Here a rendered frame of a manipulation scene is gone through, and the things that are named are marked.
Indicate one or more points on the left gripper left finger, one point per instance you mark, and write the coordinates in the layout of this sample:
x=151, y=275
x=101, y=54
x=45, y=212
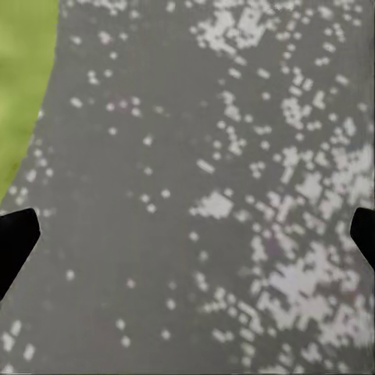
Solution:
x=19, y=232

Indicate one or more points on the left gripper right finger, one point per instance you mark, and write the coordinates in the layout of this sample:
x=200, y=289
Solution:
x=363, y=233

